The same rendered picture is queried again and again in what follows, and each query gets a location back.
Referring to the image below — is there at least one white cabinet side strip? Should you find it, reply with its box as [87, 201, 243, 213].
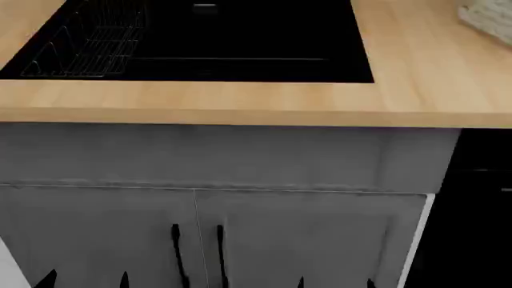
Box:
[401, 193, 437, 288]

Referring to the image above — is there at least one grey fixed cabinet panel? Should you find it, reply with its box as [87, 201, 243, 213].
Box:
[0, 121, 462, 194]

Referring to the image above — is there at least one black kitchen sink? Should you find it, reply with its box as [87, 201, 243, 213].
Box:
[0, 0, 375, 85]

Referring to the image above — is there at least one grey cabinet door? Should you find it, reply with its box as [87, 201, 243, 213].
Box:
[194, 188, 427, 288]
[0, 183, 210, 288]

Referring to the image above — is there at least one white knitted cloth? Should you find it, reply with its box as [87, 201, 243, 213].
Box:
[457, 0, 512, 48]

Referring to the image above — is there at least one black dishwasher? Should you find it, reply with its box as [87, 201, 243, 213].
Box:
[405, 127, 512, 288]

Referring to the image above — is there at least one black cabinet door handle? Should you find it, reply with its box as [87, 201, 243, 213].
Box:
[170, 223, 191, 288]
[215, 223, 230, 288]

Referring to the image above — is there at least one black wire dish rack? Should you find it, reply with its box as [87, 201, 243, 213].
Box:
[19, 0, 147, 79]

